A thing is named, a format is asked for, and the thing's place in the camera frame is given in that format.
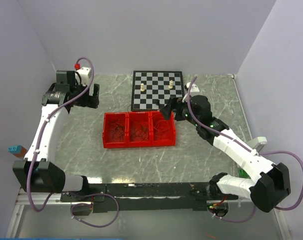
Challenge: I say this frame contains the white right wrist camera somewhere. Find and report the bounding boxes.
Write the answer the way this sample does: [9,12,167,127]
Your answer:
[182,82,200,102]

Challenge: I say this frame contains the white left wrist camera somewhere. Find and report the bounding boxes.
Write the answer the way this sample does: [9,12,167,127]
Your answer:
[74,63,93,86]

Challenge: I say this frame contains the red cable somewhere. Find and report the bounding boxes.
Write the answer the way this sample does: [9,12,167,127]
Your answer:
[151,112,174,135]

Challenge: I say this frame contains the blue and brown toy block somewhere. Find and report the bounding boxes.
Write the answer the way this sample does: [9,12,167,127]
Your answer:
[8,145,27,158]

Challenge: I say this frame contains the white chess piece left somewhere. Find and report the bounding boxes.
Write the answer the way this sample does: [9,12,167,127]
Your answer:
[140,83,145,92]

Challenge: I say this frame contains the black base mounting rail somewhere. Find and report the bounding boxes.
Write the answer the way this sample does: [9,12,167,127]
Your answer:
[60,182,240,214]

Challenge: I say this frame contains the purple robot cable left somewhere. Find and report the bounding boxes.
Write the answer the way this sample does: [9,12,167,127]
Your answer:
[26,57,95,213]

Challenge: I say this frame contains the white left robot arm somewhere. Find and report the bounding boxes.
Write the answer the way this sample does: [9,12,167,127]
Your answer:
[12,66,100,201]

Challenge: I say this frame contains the black and grey chessboard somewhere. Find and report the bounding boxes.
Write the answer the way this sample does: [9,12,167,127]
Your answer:
[131,70,185,112]

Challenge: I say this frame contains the red three-compartment plastic tray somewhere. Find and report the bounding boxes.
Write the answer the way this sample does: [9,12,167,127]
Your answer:
[102,111,176,149]

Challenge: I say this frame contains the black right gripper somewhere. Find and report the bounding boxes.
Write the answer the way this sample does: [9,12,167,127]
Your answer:
[160,96,201,127]

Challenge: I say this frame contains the green small toy block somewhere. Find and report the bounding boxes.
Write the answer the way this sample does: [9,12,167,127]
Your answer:
[238,169,250,179]

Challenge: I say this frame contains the white chess piece right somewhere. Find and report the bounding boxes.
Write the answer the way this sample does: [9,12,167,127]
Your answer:
[168,80,174,89]

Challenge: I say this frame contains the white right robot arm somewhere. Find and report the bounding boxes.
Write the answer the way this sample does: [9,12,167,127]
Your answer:
[160,95,291,213]

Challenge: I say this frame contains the white chess piece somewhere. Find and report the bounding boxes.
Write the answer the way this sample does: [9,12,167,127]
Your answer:
[140,83,145,92]
[168,80,174,89]

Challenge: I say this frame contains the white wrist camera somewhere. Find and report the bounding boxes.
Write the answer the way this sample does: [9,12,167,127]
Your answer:
[182,82,200,102]
[74,63,93,86]

